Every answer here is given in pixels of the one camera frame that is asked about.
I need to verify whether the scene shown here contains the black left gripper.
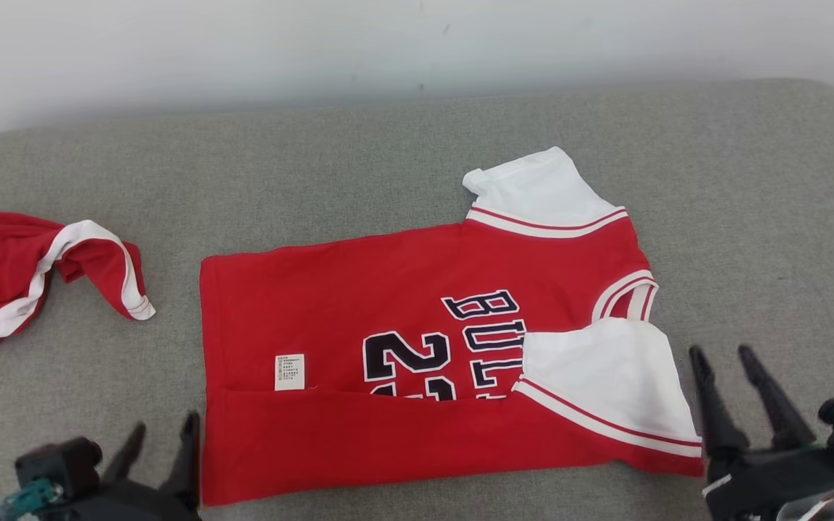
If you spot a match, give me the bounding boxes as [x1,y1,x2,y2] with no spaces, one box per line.
[55,411,202,521]

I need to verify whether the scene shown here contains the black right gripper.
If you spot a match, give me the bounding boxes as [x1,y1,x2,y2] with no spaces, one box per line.
[688,344,834,521]

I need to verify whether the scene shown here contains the red basketball jersey white sleeves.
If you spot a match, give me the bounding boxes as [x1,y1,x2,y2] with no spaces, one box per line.
[198,147,704,507]

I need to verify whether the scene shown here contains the grey fabric panel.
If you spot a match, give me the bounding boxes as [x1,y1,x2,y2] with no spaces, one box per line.
[0,78,834,521]

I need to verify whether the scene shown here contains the black cable teal connector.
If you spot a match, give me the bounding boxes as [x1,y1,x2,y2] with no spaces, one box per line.
[0,478,63,521]

